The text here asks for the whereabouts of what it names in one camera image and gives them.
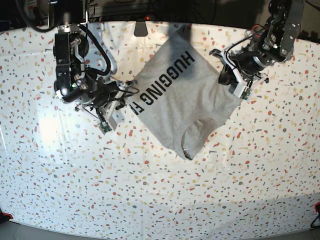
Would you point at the red table corner clamp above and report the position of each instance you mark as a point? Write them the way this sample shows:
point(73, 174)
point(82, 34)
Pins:
point(317, 207)
point(5, 216)

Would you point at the grey T-shirt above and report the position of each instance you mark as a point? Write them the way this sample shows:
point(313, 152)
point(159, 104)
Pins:
point(179, 97)

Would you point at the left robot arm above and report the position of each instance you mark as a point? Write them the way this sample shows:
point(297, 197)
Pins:
point(244, 61)

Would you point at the red table corner clamp right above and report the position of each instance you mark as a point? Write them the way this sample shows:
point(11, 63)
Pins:
point(317, 207)

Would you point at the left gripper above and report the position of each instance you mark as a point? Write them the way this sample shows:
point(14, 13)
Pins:
point(235, 77)

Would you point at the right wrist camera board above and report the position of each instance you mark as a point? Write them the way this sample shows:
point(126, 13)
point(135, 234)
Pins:
point(105, 127)

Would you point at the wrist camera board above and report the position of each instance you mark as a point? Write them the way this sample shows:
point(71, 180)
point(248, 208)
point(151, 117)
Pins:
point(247, 94)
point(105, 127)

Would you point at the red table corner clamp left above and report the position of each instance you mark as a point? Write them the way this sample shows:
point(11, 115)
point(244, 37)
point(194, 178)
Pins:
point(5, 216)

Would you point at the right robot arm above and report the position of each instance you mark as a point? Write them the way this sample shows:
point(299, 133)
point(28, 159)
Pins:
point(75, 80)

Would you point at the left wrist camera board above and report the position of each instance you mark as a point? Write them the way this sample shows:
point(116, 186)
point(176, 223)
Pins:
point(247, 94)

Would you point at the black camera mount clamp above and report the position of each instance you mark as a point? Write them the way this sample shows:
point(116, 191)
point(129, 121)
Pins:
point(140, 29)

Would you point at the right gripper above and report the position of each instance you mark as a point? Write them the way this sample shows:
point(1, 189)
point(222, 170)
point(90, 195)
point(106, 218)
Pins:
point(108, 98)

